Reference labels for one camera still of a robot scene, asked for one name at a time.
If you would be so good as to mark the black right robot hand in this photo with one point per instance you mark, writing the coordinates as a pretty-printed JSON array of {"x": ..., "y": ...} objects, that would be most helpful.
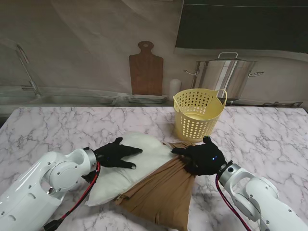
[{"x": 207, "y": 160}]

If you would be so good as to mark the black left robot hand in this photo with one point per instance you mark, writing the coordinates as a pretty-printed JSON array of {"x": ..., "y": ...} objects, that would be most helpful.
[{"x": 113, "y": 155}]

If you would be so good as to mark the white pillow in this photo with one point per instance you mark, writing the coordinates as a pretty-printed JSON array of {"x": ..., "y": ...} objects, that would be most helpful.
[{"x": 139, "y": 154}]

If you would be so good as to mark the brown pillowcase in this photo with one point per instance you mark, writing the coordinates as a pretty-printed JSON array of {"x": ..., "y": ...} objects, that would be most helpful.
[{"x": 163, "y": 192}]

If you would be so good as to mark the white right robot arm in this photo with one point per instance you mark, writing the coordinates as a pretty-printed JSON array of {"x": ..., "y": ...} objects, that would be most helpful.
[{"x": 260, "y": 197}]

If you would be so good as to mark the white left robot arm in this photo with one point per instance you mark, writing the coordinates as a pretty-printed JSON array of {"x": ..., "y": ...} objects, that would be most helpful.
[{"x": 31, "y": 192}]

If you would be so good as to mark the yellow perforated laundry basket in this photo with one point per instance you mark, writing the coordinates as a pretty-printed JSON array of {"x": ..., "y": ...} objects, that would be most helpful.
[{"x": 214, "y": 108}]

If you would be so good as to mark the stack of white plates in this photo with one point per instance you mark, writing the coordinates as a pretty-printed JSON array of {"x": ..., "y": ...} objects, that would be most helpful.
[{"x": 144, "y": 98}]

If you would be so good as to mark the steel kitchen sink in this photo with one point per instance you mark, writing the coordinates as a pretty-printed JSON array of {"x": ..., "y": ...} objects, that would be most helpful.
[{"x": 60, "y": 99}]

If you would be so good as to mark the white cylindrical candle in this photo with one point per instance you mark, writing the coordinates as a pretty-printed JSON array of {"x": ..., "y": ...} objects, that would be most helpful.
[{"x": 175, "y": 87}]

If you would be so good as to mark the large steel stock pot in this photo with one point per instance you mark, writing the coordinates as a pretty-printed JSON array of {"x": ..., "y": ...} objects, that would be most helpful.
[{"x": 228, "y": 77}]

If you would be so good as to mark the brown wooden cutting board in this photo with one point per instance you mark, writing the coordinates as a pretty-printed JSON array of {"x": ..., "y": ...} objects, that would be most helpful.
[{"x": 145, "y": 72}]

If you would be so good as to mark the black stove grate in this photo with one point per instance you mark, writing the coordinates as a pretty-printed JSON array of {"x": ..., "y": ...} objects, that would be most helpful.
[{"x": 288, "y": 104}]

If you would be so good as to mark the chrome kitchen faucet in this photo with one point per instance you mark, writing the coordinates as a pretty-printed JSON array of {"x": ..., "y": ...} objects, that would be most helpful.
[{"x": 36, "y": 91}]

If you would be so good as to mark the dark range hood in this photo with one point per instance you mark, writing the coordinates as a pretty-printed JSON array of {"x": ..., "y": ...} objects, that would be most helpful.
[{"x": 240, "y": 24}]

